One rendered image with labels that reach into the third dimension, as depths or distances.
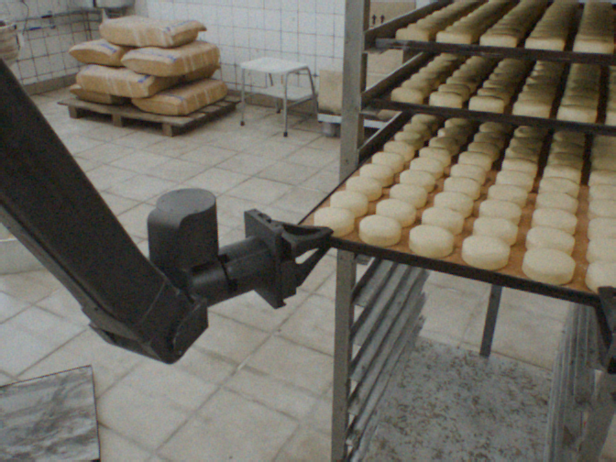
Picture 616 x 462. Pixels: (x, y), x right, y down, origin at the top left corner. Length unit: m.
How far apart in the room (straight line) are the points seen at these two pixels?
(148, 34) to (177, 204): 3.82
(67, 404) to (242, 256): 1.39
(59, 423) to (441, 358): 1.13
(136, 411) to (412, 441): 0.83
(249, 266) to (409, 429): 1.05
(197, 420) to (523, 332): 1.18
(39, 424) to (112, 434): 0.21
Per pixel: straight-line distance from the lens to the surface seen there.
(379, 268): 1.17
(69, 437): 1.84
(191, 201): 0.56
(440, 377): 1.74
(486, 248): 0.66
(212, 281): 0.59
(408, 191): 0.78
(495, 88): 0.99
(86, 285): 0.45
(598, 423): 1.10
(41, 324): 2.34
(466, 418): 1.64
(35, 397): 2.00
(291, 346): 2.03
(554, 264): 0.66
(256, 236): 0.63
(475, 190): 0.82
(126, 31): 4.46
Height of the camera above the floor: 1.29
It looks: 28 degrees down
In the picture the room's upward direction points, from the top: straight up
